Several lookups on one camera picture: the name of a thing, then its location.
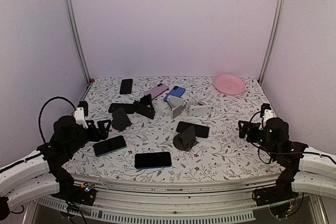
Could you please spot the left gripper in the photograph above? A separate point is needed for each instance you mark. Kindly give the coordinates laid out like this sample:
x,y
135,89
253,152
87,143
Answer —
x,y
103,134

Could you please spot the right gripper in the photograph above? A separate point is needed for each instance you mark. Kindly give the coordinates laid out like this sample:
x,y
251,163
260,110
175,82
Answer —
x,y
244,131

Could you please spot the white grey folding stand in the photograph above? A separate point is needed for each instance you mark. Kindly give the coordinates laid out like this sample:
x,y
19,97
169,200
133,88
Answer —
x,y
177,105

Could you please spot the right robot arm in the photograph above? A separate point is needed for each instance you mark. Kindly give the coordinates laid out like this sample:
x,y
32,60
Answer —
x,y
305,169

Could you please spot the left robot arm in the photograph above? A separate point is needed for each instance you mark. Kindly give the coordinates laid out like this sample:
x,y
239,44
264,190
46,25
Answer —
x,y
41,173

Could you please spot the black phone teal edge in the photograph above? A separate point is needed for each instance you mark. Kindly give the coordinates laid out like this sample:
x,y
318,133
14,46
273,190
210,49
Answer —
x,y
108,146

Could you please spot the dark grey phone stand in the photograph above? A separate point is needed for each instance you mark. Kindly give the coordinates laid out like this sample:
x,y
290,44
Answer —
x,y
120,120

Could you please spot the white flat folding stand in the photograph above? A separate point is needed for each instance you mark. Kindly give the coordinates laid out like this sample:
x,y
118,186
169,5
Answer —
x,y
198,108

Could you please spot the black folding phone stand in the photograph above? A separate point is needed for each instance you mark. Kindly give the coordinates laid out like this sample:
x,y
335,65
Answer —
x,y
145,107

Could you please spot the small black phone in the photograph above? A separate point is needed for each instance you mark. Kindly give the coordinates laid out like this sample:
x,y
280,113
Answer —
x,y
126,86

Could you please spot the black phone blue edge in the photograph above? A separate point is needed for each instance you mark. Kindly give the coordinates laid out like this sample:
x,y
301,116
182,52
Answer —
x,y
152,160

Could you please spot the pink phone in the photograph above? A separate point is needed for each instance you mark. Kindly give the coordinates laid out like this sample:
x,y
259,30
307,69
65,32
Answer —
x,y
156,90

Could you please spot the blue phone face down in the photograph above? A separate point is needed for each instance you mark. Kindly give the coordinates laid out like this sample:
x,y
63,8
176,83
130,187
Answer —
x,y
176,92

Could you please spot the pink plastic plate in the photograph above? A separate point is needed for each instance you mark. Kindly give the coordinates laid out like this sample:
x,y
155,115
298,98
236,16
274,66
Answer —
x,y
229,84

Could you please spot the floral patterned table mat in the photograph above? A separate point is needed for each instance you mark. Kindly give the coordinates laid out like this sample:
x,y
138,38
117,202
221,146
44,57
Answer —
x,y
222,156

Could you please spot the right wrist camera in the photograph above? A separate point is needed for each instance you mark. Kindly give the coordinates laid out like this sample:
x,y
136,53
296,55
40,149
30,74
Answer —
x,y
266,113

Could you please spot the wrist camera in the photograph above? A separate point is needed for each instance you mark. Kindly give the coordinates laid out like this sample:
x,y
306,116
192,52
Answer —
x,y
266,113
80,113

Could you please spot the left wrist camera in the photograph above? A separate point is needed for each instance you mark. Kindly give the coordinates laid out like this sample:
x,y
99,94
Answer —
x,y
80,113

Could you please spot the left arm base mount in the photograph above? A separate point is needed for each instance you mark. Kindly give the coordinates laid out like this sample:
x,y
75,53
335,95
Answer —
x,y
84,195

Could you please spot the front aluminium rail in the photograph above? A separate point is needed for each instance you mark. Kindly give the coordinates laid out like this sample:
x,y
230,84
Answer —
x,y
120,201

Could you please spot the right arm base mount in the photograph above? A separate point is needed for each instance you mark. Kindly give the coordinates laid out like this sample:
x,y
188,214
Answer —
x,y
270,195

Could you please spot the right aluminium frame post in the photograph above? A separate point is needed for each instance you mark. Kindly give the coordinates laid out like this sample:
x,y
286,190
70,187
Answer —
x,y
271,41

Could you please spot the aluminium frame post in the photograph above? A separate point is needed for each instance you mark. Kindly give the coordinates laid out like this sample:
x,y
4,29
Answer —
x,y
77,41
271,41

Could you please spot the left aluminium frame post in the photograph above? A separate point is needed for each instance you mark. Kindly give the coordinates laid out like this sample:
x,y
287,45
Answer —
x,y
77,41

